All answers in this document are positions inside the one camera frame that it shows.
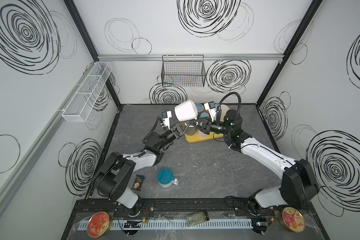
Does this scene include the red round tin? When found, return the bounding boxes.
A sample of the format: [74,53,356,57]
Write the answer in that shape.
[87,212,111,238]

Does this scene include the dark snack packet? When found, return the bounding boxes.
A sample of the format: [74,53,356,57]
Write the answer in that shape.
[132,175,146,191]

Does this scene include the white slotted cable duct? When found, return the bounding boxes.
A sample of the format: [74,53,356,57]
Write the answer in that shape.
[77,218,254,231]

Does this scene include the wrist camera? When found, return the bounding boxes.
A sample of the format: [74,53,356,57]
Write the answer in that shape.
[204,101,217,121]
[161,111,172,131]

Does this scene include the clear plastic box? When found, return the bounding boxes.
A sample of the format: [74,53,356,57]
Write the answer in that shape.
[186,211,210,227]

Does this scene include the black wire basket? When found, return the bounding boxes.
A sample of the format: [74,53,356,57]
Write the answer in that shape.
[161,55,207,88]

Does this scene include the white mug with ribbed base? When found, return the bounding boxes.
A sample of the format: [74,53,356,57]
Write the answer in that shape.
[174,100,198,122]

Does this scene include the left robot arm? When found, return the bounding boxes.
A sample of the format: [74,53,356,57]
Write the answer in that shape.
[91,121,191,215]

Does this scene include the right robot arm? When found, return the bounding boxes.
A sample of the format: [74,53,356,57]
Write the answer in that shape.
[190,110,320,214]

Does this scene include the teal lidded cup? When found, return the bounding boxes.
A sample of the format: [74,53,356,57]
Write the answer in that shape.
[157,169,179,188]

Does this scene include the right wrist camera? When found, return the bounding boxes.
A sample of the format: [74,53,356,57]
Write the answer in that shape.
[204,101,217,121]

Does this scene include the white wire shelf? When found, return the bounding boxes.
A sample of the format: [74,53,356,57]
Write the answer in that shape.
[62,62,112,123]

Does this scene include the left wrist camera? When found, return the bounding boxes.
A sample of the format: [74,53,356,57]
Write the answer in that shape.
[161,111,172,131]

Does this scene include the pink round tin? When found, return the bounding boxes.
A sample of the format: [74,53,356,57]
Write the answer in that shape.
[279,207,306,233]

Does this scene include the yellow plastic tray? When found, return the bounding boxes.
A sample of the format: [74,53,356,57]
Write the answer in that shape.
[185,132,223,143]

